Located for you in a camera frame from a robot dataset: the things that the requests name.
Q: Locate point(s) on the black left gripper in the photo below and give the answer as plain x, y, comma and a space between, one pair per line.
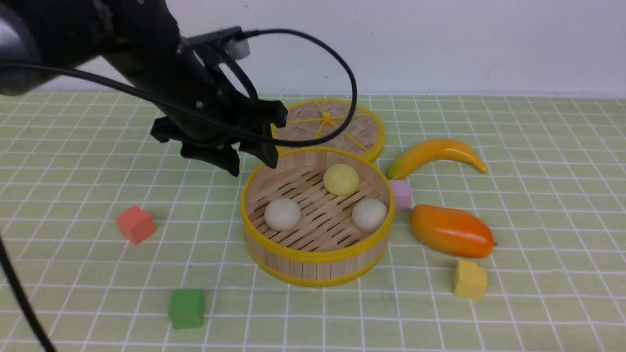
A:
182, 79

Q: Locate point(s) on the white bun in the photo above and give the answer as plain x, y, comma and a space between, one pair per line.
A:
282, 214
368, 214

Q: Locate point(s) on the pale yellow bun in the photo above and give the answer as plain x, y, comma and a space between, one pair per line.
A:
341, 179

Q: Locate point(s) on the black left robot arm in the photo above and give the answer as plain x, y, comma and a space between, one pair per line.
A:
142, 41

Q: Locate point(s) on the bamboo steamer tray yellow rim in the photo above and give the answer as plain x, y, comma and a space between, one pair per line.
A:
325, 249

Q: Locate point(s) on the red cube block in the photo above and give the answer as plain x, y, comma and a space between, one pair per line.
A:
135, 224

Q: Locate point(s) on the pink cube block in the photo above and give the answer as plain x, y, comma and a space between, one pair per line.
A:
403, 194

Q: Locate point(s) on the green cube block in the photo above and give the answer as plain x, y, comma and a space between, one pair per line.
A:
186, 308

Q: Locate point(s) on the yellow toy banana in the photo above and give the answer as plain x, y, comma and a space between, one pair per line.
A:
432, 150

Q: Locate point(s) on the orange toy mango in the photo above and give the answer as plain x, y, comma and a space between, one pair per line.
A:
453, 232

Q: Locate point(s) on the yellow block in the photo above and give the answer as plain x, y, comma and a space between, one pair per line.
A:
470, 280

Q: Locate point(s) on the green checkered tablecloth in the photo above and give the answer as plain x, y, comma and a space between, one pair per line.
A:
555, 198

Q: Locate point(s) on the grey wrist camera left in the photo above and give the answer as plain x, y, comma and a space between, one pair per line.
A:
212, 47

